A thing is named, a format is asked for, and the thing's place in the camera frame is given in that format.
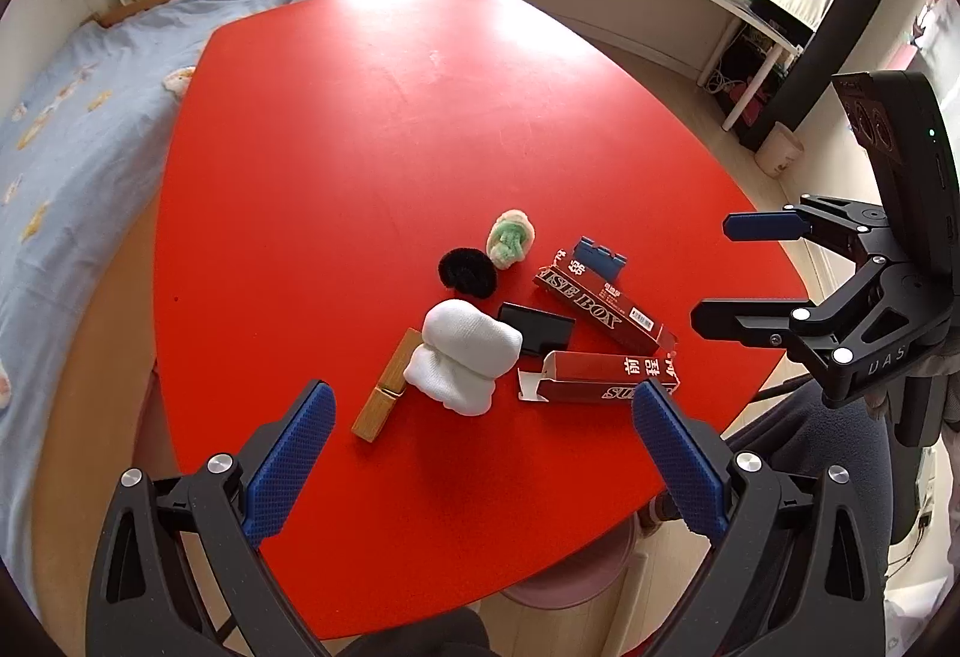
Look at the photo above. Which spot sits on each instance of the long red cardboard box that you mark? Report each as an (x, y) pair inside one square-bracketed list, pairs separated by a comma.
[(600, 304)]

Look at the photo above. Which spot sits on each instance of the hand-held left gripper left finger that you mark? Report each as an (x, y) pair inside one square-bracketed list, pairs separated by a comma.
[(292, 454)]

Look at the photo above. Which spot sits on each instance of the blue plastic piece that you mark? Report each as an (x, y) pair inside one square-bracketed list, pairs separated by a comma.
[(604, 256)]

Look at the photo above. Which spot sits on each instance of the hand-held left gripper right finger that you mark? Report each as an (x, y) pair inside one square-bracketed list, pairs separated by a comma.
[(679, 454)]

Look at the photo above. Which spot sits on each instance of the person's leg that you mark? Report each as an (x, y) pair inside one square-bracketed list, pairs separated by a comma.
[(817, 432)]

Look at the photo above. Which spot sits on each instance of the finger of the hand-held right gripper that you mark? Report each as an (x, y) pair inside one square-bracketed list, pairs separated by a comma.
[(731, 321), (761, 226)]

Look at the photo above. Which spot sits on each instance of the black plastic holder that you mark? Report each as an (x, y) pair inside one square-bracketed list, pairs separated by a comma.
[(536, 328)]

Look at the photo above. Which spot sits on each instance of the wooden block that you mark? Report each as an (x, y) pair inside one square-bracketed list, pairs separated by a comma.
[(382, 394)]

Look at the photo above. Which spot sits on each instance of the black rolled sock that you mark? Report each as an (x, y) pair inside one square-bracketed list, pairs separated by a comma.
[(466, 271)]

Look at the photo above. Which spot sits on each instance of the green white sock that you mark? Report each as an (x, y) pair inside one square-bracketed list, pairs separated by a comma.
[(510, 238)]

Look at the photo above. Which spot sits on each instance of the open red cardboard box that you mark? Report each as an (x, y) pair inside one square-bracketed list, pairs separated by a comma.
[(592, 378)]

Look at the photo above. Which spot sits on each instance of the pink round stool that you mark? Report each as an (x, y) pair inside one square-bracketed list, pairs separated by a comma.
[(577, 571)]

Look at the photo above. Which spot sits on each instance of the white folded cloth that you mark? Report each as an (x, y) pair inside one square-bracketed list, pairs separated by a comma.
[(461, 349)]

